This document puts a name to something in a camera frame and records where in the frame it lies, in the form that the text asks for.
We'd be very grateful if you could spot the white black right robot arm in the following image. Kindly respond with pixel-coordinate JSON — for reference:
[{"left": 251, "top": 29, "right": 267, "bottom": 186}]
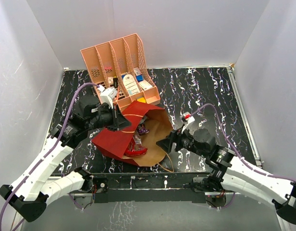
[{"left": 156, "top": 129, "right": 296, "bottom": 225}]

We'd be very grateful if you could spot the red brown paper bag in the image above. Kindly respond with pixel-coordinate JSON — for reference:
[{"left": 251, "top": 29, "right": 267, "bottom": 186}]
[{"left": 91, "top": 101, "right": 173, "bottom": 167}]

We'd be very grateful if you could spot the blue small box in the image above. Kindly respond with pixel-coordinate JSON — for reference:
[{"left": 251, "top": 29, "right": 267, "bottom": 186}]
[{"left": 136, "top": 75, "right": 144, "bottom": 82}]

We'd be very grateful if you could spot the purple snack packet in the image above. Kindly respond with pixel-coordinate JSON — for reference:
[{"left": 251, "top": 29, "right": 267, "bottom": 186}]
[{"left": 136, "top": 123, "right": 149, "bottom": 136}]

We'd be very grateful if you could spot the white label card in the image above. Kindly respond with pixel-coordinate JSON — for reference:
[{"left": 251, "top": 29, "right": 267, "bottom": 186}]
[{"left": 123, "top": 74, "right": 140, "bottom": 95}]

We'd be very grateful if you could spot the white small box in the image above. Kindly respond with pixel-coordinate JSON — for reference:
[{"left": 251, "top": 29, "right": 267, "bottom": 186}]
[{"left": 139, "top": 80, "right": 153, "bottom": 90}]

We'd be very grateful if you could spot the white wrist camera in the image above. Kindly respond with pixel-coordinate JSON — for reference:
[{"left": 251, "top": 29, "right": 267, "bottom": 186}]
[
  {"left": 180, "top": 112, "right": 195, "bottom": 133},
  {"left": 99, "top": 87, "right": 117, "bottom": 109}
]

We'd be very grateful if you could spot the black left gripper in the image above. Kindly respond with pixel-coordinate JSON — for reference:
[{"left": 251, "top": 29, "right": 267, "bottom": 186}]
[{"left": 86, "top": 103, "right": 132, "bottom": 131}]

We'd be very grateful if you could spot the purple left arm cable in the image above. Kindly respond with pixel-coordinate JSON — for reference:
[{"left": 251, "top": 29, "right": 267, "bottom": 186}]
[{"left": 0, "top": 82, "right": 104, "bottom": 229}]

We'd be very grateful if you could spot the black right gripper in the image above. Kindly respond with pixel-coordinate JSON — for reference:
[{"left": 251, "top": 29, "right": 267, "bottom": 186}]
[{"left": 156, "top": 124, "right": 207, "bottom": 158}]

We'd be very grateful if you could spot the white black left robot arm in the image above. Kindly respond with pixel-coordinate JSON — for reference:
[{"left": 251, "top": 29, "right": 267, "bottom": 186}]
[{"left": 0, "top": 96, "right": 131, "bottom": 222}]

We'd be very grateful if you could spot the pink plastic desk organizer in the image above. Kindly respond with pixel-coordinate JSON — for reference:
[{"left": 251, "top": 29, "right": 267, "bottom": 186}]
[{"left": 80, "top": 33, "right": 160, "bottom": 110}]

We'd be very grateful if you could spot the yellow box in organizer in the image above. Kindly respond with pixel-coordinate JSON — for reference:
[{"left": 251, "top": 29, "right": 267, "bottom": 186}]
[{"left": 136, "top": 97, "right": 146, "bottom": 103}]

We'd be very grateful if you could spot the black marker in organizer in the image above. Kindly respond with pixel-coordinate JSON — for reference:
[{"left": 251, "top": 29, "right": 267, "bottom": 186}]
[{"left": 113, "top": 77, "right": 118, "bottom": 88}]

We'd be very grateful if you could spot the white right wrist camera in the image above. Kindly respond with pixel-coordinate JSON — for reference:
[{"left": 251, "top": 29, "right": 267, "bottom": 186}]
[{"left": 180, "top": 112, "right": 195, "bottom": 133}]

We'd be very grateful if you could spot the black mounting base rail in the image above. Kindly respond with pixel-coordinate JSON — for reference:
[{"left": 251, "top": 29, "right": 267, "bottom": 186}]
[{"left": 92, "top": 172, "right": 237, "bottom": 205}]

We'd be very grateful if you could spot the red snack packet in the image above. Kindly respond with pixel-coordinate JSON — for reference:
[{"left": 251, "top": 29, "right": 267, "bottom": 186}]
[{"left": 124, "top": 135, "right": 148, "bottom": 157}]

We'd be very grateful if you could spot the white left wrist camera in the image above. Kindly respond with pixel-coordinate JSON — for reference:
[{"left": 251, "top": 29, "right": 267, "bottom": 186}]
[{"left": 99, "top": 87, "right": 117, "bottom": 109}]

